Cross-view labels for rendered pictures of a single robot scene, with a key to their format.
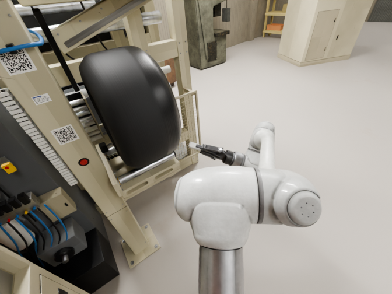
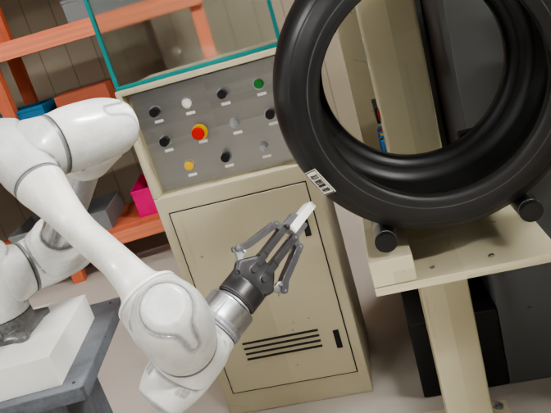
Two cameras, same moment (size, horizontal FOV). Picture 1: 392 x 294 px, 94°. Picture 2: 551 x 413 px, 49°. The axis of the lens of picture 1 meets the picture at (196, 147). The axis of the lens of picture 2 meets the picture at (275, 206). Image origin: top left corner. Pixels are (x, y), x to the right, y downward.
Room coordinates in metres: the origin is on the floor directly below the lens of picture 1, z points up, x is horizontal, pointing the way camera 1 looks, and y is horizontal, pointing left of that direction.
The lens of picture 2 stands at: (1.40, -0.81, 1.40)
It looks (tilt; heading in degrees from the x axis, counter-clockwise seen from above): 18 degrees down; 132
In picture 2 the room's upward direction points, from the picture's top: 16 degrees counter-clockwise
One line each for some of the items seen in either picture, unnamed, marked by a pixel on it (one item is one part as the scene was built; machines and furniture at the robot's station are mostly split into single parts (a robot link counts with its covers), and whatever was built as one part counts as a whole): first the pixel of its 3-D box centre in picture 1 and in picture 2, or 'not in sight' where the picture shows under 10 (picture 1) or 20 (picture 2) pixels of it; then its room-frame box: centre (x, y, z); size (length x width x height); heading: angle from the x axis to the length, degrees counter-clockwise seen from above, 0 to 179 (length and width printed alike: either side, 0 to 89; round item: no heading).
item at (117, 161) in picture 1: (142, 165); (449, 238); (0.85, 0.36, 0.80); 0.37 x 0.36 x 0.02; 31
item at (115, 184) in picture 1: (108, 167); not in sight; (0.76, 0.51, 0.90); 0.40 x 0.03 x 0.10; 31
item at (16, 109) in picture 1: (46, 144); not in sight; (0.63, 0.62, 1.19); 0.05 x 0.04 x 0.48; 31
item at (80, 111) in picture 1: (77, 121); not in sight; (1.06, 0.74, 1.05); 0.20 x 0.15 x 0.30; 121
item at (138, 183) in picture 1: (149, 174); (385, 237); (0.73, 0.29, 0.84); 0.36 x 0.09 x 0.06; 121
